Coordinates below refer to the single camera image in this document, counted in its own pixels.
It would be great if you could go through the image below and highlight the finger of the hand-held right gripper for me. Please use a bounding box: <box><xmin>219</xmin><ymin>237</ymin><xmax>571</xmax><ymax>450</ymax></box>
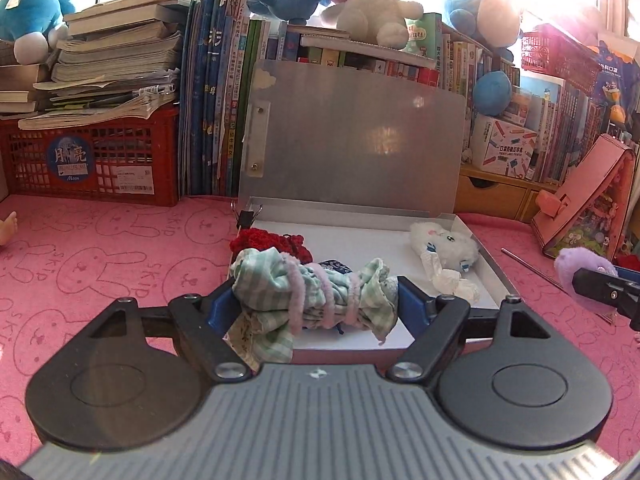
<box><xmin>571</xmin><ymin>267</ymin><xmax>640</xmax><ymax>331</ymax></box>

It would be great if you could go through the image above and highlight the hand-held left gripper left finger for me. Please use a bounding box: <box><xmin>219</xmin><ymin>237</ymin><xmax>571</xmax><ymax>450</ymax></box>
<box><xmin>90</xmin><ymin>282</ymin><xmax>252</xmax><ymax>382</ymax></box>

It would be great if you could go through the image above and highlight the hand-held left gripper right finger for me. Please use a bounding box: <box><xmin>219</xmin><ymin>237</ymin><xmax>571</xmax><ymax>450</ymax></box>
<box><xmin>386</xmin><ymin>277</ymin><xmax>551</xmax><ymax>381</ymax></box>

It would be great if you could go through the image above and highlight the purple plush toy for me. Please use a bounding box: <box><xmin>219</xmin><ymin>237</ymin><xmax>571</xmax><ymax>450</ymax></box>
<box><xmin>554</xmin><ymin>247</ymin><xmax>618</xmax><ymax>307</ymax></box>

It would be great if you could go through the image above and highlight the white tissue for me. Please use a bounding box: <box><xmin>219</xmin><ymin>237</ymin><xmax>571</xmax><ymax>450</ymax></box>
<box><xmin>422</xmin><ymin>252</ymin><xmax>482</xmax><ymax>307</ymax></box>

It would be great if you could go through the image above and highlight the white fluffy plush toy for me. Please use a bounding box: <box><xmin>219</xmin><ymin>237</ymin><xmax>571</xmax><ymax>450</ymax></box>
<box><xmin>410</xmin><ymin>221</ymin><xmax>481</xmax><ymax>277</ymax></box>

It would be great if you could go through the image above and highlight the red knitted item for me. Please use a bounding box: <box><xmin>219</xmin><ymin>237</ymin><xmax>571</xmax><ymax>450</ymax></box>
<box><xmin>230</xmin><ymin>227</ymin><xmax>313</xmax><ymax>266</ymax></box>

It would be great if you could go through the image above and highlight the green checked cloth bundle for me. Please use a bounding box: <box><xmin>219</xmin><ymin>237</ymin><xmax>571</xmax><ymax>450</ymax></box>
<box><xmin>227</xmin><ymin>249</ymin><xmax>401</xmax><ymax>367</ymax></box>

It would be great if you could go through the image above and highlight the silver metal box with lid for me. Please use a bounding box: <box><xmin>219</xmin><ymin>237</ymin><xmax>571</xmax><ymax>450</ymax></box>
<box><xmin>229</xmin><ymin>57</ymin><xmax>521</xmax><ymax>353</ymax></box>

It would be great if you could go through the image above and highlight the thin metal rod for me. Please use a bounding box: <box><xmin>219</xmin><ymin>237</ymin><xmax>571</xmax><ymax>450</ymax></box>
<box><xmin>501</xmin><ymin>247</ymin><xmax>615</xmax><ymax>324</ymax></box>

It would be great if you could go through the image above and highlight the pink triangular toy house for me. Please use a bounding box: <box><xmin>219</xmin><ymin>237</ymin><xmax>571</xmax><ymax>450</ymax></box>
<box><xmin>531</xmin><ymin>134</ymin><xmax>640</xmax><ymax>262</ymax></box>

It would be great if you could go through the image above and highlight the black binder clip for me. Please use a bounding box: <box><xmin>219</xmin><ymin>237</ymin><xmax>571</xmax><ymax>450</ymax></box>
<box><xmin>231</xmin><ymin>201</ymin><xmax>265</xmax><ymax>234</ymax></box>

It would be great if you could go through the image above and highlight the pink rabbit print table cloth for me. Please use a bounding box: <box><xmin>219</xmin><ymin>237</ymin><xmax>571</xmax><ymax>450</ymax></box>
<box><xmin>0</xmin><ymin>192</ymin><xmax>640</xmax><ymax>471</ymax></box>

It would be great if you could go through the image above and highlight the wooden drawer organizer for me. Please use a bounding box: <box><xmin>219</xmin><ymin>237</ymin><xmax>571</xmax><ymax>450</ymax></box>
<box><xmin>455</xmin><ymin>162</ymin><xmax>557</xmax><ymax>224</ymax></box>

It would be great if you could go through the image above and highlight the row of colourful thin books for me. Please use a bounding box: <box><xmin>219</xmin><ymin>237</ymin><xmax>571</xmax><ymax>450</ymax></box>
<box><xmin>520</xmin><ymin>42</ymin><xmax>640</xmax><ymax>186</ymax></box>

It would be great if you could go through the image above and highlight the white label printer box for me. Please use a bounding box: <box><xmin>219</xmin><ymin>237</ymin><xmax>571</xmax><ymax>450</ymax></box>
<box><xmin>472</xmin><ymin>112</ymin><xmax>539</xmax><ymax>181</ymax></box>

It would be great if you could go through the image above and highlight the red plastic basket with label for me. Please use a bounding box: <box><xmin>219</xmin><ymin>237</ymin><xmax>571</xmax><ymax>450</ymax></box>
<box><xmin>0</xmin><ymin>107</ymin><xmax>181</xmax><ymax>207</ymax></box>

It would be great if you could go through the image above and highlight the row of tall blue books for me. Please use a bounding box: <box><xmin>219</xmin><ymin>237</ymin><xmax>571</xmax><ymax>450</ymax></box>
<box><xmin>180</xmin><ymin>0</ymin><xmax>257</xmax><ymax>198</ymax></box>

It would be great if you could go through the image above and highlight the blue plush ball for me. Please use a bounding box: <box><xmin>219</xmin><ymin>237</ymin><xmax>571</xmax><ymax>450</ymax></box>
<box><xmin>472</xmin><ymin>70</ymin><xmax>513</xmax><ymax>118</ymax></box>

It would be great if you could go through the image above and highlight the small red plastic basket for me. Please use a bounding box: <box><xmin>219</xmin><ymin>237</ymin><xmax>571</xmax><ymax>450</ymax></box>
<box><xmin>521</xmin><ymin>30</ymin><xmax>604</xmax><ymax>97</ymax></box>

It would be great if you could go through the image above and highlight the row of small shelf books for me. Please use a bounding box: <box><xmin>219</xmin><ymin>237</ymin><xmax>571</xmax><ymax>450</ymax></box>
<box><xmin>255</xmin><ymin>12</ymin><xmax>521</xmax><ymax>98</ymax></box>

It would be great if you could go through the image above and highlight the stack of worn books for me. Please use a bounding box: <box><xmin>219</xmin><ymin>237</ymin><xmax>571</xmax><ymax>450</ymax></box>
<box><xmin>0</xmin><ymin>0</ymin><xmax>193</xmax><ymax>132</ymax></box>

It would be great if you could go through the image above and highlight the large blue plush toy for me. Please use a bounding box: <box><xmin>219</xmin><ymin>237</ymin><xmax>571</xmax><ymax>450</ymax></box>
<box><xmin>442</xmin><ymin>0</ymin><xmax>523</xmax><ymax>55</ymax></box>

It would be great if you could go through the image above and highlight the white and pink plush toy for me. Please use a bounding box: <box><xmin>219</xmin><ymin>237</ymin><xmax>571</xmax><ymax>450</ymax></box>
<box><xmin>320</xmin><ymin>0</ymin><xmax>426</xmax><ymax>51</ymax></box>

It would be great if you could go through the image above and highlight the blue cat plush toy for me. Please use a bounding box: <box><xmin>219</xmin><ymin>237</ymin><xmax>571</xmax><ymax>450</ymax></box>
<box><xmin>0</xmin><ymin>0</ymin><xmax>88</xmax><ymax>66</ymax></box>

